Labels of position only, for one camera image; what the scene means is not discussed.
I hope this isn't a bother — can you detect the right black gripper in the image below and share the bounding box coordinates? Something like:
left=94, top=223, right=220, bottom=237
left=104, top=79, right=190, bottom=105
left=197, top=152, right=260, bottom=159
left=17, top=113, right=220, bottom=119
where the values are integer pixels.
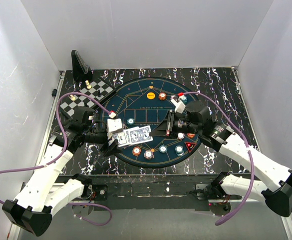
left=149, top=109, right=201, bottom=139

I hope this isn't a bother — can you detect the blue chip stack top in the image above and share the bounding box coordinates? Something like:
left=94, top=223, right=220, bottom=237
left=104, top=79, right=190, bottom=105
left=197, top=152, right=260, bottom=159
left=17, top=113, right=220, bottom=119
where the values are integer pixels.
left=177, top=132, right=185, bottom=141

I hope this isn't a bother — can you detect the green chip stack bottom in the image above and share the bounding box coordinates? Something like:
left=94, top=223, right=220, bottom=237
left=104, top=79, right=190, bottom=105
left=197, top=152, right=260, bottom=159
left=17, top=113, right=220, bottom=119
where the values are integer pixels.
left=159, top=145, right=167, bottom=153

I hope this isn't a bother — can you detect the green chip stack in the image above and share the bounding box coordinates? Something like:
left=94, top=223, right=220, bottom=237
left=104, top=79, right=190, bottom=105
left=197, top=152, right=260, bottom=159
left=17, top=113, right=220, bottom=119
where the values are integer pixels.
left=126, top=118, right=135, bottom=126
left=180, top=95, right=188, bottom=104
left=175, top=145, right=184, bottom=156
left=159, top=145, right=167, bottom=153

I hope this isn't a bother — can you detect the red chip stack bottom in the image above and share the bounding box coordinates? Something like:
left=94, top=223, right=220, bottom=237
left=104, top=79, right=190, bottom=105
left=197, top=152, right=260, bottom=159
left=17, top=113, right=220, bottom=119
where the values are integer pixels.
left=132, top=146, right=141, bottom=156

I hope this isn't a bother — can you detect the blue backed playing cards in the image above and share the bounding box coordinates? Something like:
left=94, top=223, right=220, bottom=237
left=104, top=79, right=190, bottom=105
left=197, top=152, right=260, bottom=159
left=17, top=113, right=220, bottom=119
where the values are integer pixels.
left=124, top=125, right=153, bottom=145

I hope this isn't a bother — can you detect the red chip stack top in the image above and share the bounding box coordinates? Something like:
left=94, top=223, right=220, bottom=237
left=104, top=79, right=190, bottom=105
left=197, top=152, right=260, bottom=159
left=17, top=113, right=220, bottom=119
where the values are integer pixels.
left=158, top=92, right=167, bottom=101

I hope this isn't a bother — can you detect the green chip stack top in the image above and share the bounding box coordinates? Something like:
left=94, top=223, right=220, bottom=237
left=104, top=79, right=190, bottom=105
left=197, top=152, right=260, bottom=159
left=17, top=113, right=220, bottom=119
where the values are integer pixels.
left=180, top=95, right=188, bottom=104

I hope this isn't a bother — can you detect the playing card deck box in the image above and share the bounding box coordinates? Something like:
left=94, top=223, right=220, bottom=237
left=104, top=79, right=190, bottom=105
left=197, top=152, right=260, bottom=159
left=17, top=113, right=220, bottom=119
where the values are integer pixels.
left=112, top=131, right=129, bottom=147

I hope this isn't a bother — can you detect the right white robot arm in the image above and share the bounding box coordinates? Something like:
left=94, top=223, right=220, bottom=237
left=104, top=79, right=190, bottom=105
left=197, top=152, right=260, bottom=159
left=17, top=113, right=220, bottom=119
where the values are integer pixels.
left=150, top=101, right=292, bottom=217

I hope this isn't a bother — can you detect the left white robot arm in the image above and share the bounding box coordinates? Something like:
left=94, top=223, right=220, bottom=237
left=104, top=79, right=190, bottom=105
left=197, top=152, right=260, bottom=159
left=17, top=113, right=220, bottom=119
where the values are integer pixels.
left=2, top=106, right=107, bottom=237

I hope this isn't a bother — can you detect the red triangle big blind button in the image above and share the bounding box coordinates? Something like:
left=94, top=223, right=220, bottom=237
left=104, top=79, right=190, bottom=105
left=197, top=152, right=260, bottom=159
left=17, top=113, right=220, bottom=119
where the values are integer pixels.
left=185, top=142, right=196, bottom=153

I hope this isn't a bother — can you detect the round blue poker mat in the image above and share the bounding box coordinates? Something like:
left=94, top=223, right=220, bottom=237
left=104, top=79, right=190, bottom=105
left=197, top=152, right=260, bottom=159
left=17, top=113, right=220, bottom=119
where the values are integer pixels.
left=104, top=77, right=201, bottom=168

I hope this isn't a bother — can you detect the orange dealer button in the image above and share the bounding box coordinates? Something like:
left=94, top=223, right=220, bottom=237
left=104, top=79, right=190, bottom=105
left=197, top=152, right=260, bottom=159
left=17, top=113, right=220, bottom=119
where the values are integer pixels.
left=147, top=92, right=156, bottom=100

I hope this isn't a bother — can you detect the black white chessboard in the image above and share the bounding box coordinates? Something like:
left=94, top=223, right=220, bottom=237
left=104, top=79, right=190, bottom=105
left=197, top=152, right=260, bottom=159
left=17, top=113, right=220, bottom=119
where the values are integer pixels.
left=59, top=77, right=116, bottom=117

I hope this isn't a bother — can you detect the black card holder stand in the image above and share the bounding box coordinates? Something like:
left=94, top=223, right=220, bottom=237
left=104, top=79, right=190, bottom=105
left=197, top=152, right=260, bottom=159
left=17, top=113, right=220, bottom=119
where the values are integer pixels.
left=71, top=50, right=93, bottom=83

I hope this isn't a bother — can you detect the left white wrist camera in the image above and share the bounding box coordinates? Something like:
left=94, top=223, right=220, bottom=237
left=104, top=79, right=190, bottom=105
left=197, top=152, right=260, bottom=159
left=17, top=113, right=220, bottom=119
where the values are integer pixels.
left=107, top=118, right=123, bottom=134

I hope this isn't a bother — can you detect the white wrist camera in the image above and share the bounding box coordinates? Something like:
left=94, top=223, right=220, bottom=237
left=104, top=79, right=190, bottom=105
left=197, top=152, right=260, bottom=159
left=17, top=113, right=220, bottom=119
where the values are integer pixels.
left=107, top=118, right=123, bottom=134
left=170, top=98, right=186, bottom=114

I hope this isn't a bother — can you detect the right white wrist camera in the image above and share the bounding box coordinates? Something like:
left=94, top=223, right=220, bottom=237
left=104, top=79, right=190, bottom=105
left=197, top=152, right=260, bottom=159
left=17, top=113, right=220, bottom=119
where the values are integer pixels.
left=170, top=98, right=186, bottom=114

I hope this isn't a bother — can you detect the black wall knob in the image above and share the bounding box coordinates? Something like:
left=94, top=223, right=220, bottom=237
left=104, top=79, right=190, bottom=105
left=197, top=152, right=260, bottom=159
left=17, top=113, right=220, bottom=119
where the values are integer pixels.
left=51, top=88, right=57, bottom=97

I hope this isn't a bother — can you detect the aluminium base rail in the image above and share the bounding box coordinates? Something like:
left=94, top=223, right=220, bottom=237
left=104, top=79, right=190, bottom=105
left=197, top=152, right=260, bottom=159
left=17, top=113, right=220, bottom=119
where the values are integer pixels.
left=6, top=181, right=292, bottom=240

